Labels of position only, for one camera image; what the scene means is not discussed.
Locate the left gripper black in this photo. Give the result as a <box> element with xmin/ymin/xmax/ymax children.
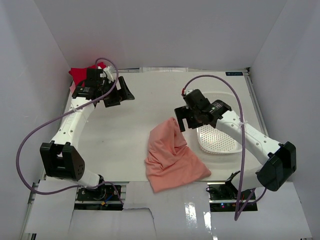
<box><xmin>98</xmin><ymin>76</ymin><xmax>135</xmax><ymax>108</ymax></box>

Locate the white perforated plastic basket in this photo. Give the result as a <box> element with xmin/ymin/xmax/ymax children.
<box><xmin>196</xmin><ymin>91</ymin><xmax>242</xmax><ymax>155</ymax></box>

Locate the salmon pink t shirt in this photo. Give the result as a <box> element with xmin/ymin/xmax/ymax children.
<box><xmin>144</xmin><ymin>117</ymin><xmax>212</xmax><ymax>193</ymax></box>

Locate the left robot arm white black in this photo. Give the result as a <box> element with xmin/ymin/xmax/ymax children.
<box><xmin>39</xmin><ymin>66</ymin><xmax>135</xmax><ymax>200</ymax></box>

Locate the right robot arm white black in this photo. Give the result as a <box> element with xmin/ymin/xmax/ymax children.
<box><xmin>174</xmin><ymin>89</ymin><xmax>297</xmax><ymax>200</ymax></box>

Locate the white paper sheet at back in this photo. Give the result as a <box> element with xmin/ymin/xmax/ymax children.
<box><xmin>139</xmin><ymin>67</ymin><xmax>189</xmax><ymax>73</ymax></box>

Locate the folded red t shirt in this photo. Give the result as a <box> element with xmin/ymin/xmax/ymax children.
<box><xmin>68</xmin><ymin>62</ymin><xmax>107</xmax><ymax>87</ymax></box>

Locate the folded light pink t shirt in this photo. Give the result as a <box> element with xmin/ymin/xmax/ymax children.
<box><xmin>69</xmin><ymin>82</ymin><xmax>76</xmax><ymax>95</ymax></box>

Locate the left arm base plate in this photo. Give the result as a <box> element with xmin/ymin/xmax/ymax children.
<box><xmin>74</xmin><ymin>184</ymin><xmax>124</xmax><ymax>211</ymax></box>

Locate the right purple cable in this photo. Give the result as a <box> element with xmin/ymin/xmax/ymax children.
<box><xmin>181</xmin><ymin>74</ymin><xmax>267</xmax><ymax>222</ymax></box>

